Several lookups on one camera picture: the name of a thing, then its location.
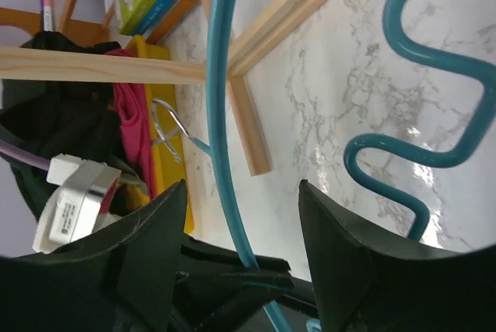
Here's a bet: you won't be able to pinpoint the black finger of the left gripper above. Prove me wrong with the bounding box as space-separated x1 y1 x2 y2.
170 234 294 331

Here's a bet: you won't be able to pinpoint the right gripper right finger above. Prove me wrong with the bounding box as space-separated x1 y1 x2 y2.
298 181 495 331

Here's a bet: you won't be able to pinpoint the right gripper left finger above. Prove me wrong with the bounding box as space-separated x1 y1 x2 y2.
1 181 188 331

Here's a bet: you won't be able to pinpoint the black trousers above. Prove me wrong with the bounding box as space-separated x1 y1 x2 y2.
1 32 127 221

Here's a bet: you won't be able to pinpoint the pink trousers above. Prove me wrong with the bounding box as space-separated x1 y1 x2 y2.
104 48 158 199

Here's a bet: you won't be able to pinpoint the blue hanger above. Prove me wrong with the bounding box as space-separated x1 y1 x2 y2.
150 0 496 332

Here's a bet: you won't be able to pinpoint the yellow plastic tray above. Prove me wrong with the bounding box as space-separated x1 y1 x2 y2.
115 35 195 234

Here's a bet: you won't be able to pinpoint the wooden clothes rack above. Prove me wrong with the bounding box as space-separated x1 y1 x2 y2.
1 0 327 175

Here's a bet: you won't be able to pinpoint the wooden shelf rack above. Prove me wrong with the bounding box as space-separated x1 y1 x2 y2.
1 0 200 45

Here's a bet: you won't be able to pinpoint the white pink pen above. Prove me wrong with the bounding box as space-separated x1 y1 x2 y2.
40 0 54 32

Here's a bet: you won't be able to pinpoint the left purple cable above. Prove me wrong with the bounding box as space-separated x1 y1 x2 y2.
0 140 51 172

